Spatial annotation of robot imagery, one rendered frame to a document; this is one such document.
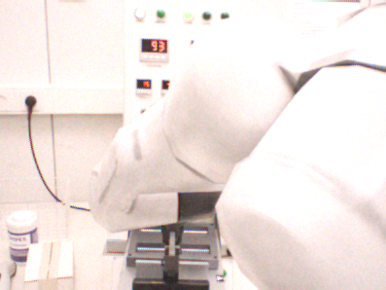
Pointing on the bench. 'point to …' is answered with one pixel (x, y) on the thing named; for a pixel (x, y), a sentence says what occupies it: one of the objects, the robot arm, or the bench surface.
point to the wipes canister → (21, 235)
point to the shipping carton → (51, 267)
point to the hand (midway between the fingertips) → (170, 270)
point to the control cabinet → (156, 28)
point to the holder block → (198, 247)
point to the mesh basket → (27, 205)
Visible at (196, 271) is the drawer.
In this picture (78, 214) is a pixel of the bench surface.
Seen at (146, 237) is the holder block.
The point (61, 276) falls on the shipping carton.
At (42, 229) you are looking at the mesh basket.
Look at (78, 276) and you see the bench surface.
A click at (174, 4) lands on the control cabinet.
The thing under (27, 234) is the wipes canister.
